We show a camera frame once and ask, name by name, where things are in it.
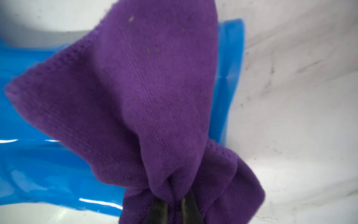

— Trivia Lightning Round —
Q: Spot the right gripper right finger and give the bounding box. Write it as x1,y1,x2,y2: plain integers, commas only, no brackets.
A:
180,190,204,224

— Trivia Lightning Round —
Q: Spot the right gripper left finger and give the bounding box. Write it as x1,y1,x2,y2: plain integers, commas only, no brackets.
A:
145,197,168,224

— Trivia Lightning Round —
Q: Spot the purple cloth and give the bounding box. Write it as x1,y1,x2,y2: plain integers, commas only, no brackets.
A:
5,1,265,224

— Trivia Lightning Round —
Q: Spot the blue rubber boot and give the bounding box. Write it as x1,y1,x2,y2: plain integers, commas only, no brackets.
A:
1,19,245,217

